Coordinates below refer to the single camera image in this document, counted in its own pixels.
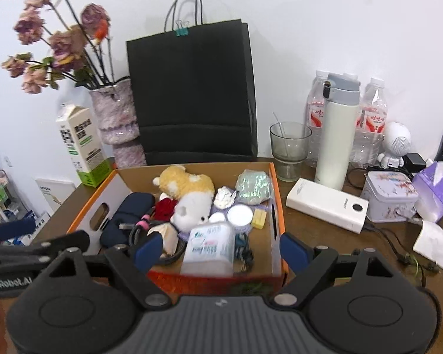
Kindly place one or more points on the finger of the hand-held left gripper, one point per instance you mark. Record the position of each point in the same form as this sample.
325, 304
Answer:
70, 241
11, 228

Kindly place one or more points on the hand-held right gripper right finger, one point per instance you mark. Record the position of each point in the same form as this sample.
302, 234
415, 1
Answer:
293, 252

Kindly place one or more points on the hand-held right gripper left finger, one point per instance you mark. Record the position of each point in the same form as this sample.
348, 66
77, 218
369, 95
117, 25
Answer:
149, 252

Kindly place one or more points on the red artificial flower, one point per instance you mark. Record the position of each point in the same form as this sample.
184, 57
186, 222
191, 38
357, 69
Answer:
165, 208

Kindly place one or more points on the navy zip case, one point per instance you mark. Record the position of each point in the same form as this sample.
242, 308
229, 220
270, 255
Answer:
129, 210

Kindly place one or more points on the yellow bar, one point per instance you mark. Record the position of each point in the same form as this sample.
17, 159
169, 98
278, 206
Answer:
259, 218

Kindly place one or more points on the blue yellow packet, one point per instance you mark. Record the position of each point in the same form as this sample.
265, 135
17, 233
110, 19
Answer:
243, 249

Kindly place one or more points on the clear plastic container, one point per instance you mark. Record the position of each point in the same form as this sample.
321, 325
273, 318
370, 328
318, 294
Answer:
208, 247

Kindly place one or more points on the white round puck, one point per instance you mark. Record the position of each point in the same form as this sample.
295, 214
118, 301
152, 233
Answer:
240, 215

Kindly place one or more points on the red cardboard box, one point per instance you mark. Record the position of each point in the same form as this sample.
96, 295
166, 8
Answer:
133, 188

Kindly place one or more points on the yellow white plush toy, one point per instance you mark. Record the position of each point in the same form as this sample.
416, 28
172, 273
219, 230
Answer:
188, 195

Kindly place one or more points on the small white round cap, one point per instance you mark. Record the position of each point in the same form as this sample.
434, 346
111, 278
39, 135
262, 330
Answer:
216, 217

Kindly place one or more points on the iridescent ball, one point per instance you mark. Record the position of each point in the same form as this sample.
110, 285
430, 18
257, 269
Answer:
254, 186

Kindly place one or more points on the small white figurine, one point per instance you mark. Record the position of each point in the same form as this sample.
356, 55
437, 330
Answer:
225, 197

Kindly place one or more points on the wooden desktop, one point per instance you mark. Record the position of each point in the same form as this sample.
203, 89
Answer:
354, 250

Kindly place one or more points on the white flat box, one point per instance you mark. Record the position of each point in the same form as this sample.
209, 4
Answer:
55, 195

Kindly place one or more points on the white power bank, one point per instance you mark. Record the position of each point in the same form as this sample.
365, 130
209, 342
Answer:
325, 204

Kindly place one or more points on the white green milk carton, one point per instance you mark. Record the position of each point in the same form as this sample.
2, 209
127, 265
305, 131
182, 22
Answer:
83, 143

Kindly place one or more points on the glass cup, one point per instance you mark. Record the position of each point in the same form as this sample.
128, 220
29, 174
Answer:
289, 151

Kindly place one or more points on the green black neckband earphones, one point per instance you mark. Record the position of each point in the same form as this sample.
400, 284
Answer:
402, 257

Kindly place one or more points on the decorated tin box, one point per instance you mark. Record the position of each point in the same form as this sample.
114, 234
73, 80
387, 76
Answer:
389, 195

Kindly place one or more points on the white thermos bottle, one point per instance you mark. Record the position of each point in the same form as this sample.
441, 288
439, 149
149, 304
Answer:
336, 143

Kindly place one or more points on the clear stirrer stick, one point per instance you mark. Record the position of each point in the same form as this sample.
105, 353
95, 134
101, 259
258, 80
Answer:
282, 132

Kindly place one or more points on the purple textured vase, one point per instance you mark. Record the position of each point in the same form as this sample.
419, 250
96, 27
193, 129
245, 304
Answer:
120, 118

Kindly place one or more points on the white tissue paper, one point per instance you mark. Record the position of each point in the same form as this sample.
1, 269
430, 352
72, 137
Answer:
437, 247

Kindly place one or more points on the white round robot speaker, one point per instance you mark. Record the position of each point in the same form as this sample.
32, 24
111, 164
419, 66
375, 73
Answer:
397, 142

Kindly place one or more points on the black charger adapter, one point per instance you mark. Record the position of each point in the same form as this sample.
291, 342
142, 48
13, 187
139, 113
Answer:
415, 162

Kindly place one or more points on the purple tissue pack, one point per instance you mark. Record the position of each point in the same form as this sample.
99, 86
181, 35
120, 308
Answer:
435, 191

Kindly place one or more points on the black paper bag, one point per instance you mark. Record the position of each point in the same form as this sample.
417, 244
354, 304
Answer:
192, 96

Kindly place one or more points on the vase with dried roses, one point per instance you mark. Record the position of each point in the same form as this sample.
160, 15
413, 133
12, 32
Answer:
59, 40

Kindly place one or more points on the green binder clip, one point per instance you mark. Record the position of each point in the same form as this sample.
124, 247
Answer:
182, 28

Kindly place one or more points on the white wall socket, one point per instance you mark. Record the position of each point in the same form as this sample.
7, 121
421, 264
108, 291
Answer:
8, 161

